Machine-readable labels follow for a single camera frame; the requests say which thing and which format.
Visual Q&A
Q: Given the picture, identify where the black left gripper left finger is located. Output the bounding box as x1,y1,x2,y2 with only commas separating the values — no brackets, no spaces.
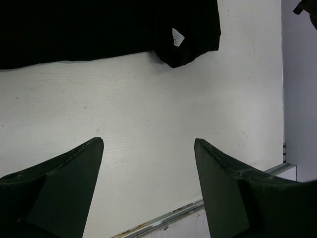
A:
0,137,104,238

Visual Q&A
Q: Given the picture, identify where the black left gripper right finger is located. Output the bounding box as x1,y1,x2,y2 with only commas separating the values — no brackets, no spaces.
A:
194,138,317,238

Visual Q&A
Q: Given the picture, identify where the black t-shirt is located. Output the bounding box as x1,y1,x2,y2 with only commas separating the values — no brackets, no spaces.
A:
0,0,221,69

